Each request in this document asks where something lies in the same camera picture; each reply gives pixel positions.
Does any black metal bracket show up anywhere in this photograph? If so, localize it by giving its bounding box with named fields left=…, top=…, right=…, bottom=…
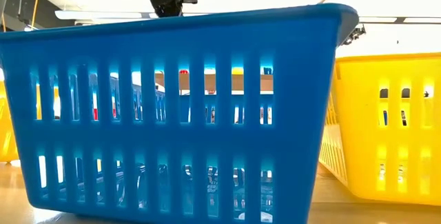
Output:
left=341, top=23, right=367, bottom=46

